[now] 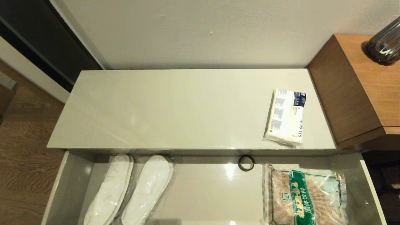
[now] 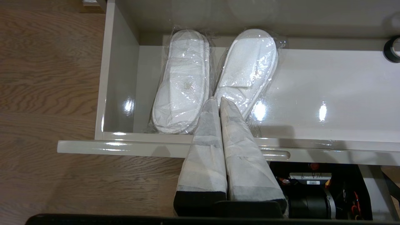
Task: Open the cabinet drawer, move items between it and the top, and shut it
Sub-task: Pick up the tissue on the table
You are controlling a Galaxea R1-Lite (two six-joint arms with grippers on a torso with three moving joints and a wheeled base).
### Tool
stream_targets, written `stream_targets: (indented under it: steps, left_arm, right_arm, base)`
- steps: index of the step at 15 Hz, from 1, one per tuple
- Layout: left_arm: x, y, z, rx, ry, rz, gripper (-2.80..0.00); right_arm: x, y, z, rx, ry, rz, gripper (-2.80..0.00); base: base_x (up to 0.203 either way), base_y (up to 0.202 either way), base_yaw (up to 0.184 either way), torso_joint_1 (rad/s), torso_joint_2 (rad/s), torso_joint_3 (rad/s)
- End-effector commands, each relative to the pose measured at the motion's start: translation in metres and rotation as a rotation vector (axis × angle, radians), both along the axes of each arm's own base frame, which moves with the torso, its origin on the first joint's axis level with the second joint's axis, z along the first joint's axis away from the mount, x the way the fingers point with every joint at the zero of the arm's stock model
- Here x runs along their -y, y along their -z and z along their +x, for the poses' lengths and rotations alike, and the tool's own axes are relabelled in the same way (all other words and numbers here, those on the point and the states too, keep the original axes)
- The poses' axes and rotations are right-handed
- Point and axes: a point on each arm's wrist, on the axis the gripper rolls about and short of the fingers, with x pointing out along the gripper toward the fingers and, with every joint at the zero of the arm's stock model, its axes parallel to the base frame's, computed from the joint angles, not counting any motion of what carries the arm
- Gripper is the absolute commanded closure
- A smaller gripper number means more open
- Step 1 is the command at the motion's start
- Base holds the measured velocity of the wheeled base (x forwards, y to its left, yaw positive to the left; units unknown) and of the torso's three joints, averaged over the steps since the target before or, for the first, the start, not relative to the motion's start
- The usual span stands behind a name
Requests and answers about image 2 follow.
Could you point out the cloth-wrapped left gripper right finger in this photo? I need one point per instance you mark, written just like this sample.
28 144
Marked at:
247 165

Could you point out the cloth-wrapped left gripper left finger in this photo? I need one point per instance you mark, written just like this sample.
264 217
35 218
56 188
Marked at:
203 162

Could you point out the glossy white drawer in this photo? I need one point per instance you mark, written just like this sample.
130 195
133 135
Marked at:
312 93

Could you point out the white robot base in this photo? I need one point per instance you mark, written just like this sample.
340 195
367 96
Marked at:
375 187

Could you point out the red emergency stop button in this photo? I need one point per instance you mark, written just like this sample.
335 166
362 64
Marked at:
314 166

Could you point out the black cylindrical motor housing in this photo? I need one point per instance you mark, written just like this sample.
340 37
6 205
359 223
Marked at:
309 203

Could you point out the white slipper in plastic wrap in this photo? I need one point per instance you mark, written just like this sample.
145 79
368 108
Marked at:
247 68
184 87

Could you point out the black tape roll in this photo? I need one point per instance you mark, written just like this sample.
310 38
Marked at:
388 50

